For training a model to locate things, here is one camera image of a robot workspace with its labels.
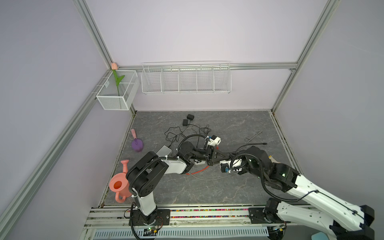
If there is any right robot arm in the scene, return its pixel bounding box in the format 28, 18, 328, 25
229, 147, 375, 240

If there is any red ethernet cable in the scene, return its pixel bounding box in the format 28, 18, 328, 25
184, 145, 220, 176

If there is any artificial tulip flower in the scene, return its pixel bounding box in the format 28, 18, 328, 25
111, 63, 125, 96

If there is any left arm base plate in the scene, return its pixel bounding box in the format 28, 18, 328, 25
130, 209, 171, 226

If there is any white mesh box basket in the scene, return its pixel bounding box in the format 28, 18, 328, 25
96, 70, 140, 111

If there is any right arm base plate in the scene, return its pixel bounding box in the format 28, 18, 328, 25
249, 208, 284, 224

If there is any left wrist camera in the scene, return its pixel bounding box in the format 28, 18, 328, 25
207, 135, 221, 147

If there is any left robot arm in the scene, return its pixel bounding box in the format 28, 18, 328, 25
126, 134, 233, 219

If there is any purple trowel pink handle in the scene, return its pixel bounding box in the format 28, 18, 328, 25
131, 129, 144, 152

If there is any white wire shelf basket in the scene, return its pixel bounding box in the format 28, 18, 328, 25
141, 61, 232, 94

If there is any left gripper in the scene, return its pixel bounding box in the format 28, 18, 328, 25
189, 146, 227, 167

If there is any black thin power cable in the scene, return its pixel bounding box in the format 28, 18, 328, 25
164, 121, 212, 143

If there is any black power adapter far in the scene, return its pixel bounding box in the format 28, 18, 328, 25
187, 114, 195, 121

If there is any pink watering can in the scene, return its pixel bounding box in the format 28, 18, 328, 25
109, 160, 132, 203

